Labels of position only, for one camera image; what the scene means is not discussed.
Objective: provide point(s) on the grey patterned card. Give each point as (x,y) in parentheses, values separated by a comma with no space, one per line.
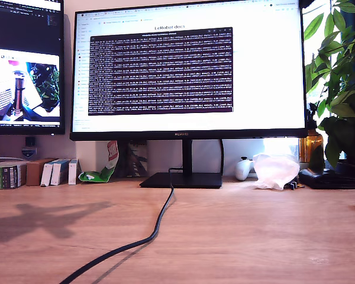
(136,159)

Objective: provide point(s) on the black Huawei monitor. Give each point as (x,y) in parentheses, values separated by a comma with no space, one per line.
(136,124)

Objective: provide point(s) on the white game controller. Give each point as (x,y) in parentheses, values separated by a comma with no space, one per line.
(243,170)

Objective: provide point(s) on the green Jenkki gum bag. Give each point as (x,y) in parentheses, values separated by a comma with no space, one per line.
(100,175)

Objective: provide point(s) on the white plastic bag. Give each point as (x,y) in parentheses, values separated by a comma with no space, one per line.
(276,171)

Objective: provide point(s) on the blue and white box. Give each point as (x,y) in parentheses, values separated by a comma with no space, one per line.
(72,173)
(56,173)
(45,175)

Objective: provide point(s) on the small black yellow clip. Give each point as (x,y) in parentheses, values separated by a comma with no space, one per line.
(294,185)

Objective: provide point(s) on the amber glass bottle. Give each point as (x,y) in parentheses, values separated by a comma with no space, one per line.
(310,145)

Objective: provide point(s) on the brown cardboard box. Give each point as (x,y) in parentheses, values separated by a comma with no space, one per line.
(34,171)

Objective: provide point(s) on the sanitizer bottle with blue label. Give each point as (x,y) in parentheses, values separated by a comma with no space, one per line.
(29,152)

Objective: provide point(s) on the black wallet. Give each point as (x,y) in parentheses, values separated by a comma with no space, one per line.
(327,179)

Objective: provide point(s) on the green leafy plant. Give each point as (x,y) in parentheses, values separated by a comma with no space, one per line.
(343,97)

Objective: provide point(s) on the green and white box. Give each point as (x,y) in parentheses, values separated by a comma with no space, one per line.
(7,176)

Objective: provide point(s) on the black plant pot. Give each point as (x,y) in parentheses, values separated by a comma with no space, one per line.
(352,173)

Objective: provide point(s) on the black ASUS monitor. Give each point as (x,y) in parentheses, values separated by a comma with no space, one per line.
(26,29)

